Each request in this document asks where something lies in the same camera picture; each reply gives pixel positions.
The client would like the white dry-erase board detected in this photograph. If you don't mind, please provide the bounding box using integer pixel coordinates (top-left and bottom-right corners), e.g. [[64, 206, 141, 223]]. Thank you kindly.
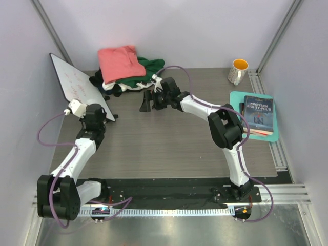
[[50, 53, 116, 122]]

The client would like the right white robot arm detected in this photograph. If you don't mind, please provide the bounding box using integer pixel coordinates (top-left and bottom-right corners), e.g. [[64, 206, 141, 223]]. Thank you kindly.
[[139, 74, 254, 202]]

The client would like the white t shirt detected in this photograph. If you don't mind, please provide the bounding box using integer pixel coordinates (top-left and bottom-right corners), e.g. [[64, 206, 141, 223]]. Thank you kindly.
[[102, 82, 154, 92]]

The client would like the purple cable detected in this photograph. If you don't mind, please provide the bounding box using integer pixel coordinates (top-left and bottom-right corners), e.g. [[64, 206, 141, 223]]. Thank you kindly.
[[37, 112, 78, 228], [154, 65, 275, 223]]

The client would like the black t shirt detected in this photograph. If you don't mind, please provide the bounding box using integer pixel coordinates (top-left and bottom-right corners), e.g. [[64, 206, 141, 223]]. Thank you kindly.
[[89, 69, 122, 97]]

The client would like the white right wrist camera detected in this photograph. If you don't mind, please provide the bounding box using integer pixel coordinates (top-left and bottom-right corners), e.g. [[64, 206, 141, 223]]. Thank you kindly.
[[151, 74, 163, 93]]

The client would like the pink t shirt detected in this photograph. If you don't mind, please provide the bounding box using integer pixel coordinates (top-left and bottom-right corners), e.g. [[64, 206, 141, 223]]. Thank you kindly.
[[97, 45, 146, 84]]

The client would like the yellow white mug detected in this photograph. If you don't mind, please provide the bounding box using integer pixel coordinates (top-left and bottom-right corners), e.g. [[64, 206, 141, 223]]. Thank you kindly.
[[228, 59, 249, 86]]

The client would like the green t shirt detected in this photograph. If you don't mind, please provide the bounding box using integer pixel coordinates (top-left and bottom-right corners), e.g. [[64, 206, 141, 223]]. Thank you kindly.
[[116, 56, 165, 87]]

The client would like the teal tray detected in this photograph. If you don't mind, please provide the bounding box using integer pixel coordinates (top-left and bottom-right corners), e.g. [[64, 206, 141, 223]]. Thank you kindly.
[[230, 91, 279, 142]]

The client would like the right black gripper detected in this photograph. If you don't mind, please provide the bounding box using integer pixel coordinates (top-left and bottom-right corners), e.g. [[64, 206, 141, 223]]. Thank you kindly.
[[140, 90, 171, 113]]

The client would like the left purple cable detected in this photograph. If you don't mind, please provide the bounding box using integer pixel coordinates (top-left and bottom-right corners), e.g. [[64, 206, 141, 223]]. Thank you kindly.
[[37, 112, 78, 228]]

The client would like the blue 1984 book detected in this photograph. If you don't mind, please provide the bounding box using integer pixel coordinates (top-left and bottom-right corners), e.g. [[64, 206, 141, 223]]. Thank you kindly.
[[243, 96, 274, 131]]

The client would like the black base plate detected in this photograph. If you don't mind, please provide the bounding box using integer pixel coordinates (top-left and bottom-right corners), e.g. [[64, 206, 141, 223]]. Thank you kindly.
[[96, 178, 262, 210]]

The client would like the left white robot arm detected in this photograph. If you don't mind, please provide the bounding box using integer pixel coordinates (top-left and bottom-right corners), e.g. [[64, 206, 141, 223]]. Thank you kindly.
[[37, 99, 109, 223]]

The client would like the white slotted cable duct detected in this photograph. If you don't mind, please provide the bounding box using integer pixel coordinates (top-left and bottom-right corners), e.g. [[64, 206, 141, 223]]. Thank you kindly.
[[78, 206, 235, 217]]

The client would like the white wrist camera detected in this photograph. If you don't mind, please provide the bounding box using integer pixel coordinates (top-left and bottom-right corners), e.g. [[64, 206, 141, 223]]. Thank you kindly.
[[151, 74, 163, 93], [64, 99, 87, 118]]

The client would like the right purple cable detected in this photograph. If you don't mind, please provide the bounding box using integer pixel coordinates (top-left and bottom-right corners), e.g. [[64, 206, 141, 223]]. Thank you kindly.
[[154, 65, 275, 223]]

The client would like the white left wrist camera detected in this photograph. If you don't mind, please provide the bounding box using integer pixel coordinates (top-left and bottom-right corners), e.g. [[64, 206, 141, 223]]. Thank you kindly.
[[64, 99, 87, 118]]

